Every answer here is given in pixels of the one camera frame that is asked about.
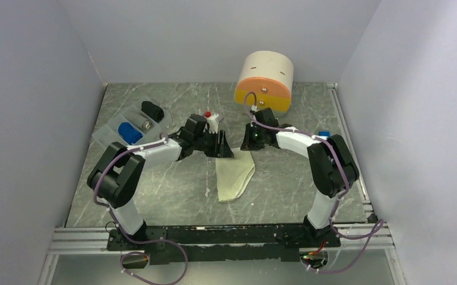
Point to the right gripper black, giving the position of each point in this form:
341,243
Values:
248,145

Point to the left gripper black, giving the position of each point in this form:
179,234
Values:
221,150

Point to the cream yellow cloth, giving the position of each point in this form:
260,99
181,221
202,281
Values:
233,175

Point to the blue underwear white trim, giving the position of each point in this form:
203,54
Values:
129,134

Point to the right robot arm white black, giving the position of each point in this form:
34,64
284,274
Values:
332,166

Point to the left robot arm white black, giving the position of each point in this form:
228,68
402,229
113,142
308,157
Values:
116,175

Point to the round drawer cabinet orange yellow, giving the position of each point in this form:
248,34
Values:
266,80

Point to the black rolled sock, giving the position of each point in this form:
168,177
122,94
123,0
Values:
152,110

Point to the small blue block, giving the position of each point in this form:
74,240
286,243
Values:
324,133

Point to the clear plastic compartment tray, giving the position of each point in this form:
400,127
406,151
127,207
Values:
140,123

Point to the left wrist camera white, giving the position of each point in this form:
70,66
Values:
213,121

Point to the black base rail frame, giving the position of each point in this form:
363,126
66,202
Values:
283,241

